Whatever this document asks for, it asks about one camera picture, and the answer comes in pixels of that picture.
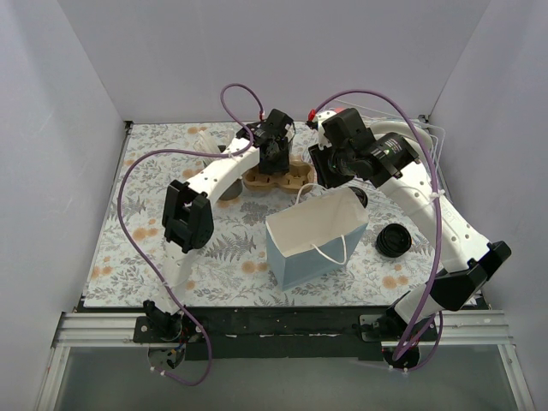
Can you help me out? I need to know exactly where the dark takeout coffee cup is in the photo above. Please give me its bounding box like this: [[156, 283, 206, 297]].
[[349, 187, 368, 208]]

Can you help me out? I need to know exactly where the white blue paper bag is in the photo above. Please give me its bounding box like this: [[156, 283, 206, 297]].
[[265, 187, 369, 291]]

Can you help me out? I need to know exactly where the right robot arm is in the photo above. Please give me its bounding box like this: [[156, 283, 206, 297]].
[[307, 108, 511, 341]]

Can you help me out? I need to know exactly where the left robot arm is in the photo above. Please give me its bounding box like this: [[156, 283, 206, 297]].
[[143, 109, 295, 343]]

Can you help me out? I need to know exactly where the brown cardboard cup carrier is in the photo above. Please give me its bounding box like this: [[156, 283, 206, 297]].
[[242, 159, 315, 194]]

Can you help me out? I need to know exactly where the grey straw holder cup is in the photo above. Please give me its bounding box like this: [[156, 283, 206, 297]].
[[219, 178, 243, 201]]

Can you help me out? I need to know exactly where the white plate front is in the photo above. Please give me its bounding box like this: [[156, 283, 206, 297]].
[[369, 121, 414, 138]]

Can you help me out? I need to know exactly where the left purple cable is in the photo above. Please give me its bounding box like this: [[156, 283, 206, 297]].
[[116, 83, 269, 386]]

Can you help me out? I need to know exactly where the purple cable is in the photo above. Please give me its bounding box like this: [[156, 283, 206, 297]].
[[116, 83, 269, 386], [314, 88, 444, 372]]

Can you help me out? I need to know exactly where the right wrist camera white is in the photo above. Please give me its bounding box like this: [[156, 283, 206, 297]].
[[306, 110, 337, 136]]

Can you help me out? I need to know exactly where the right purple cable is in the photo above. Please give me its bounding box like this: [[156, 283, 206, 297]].
[[314, 88, 444, 372]]

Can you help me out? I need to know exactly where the white wire dish rack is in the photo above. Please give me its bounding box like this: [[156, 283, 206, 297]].
[[325, 98, 446, 189]]

